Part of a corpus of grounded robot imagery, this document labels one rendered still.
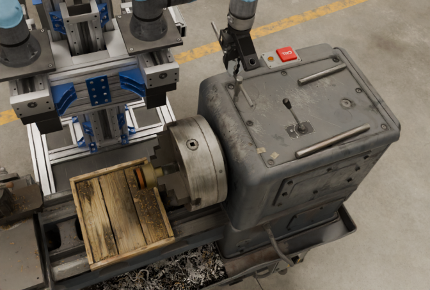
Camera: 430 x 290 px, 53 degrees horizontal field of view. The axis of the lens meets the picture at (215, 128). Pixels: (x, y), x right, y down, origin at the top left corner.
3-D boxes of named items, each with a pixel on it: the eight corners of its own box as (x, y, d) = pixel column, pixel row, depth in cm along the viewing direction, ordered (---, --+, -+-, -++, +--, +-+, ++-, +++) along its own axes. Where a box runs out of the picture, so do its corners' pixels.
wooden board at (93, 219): (146, 161, 173) (146, 156, 170) (175, 243, 155) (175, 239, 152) (70, 183, 165) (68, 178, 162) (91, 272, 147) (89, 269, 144)
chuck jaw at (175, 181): (187, 167, 146) (200, 195, 138) (187, 176, 149) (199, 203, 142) (156, 177, 143) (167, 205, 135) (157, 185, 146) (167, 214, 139)
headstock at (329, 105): (312, 98, 199) (339, 35, 167) (368, 185, 175) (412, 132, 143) (191, 132, 183) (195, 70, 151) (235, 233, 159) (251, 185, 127)
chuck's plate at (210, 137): (191, 139, 172) (199, 97, 144) (220, 212, 159) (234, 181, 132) (183, 141, 171) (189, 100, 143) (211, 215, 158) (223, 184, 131)
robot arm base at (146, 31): (125, 19, 176) (123, -1, 168) (161, 12, 180) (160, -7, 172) (135, 44, 168) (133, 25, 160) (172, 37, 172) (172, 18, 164)
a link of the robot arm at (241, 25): (260, 16, 119) (233, 22, 117) (257, 29, 123) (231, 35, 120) (249, -1, 123) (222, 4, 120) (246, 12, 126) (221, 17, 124)
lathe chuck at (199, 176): (183, 141, 171) (189, 100, 143) (211, 215, 158) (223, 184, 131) (161, 148, 169) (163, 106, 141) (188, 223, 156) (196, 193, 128)
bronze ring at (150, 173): (157, 153, 146) (130, 161, 143) (166, 177, 141) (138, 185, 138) (158, 167, 153) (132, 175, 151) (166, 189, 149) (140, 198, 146)
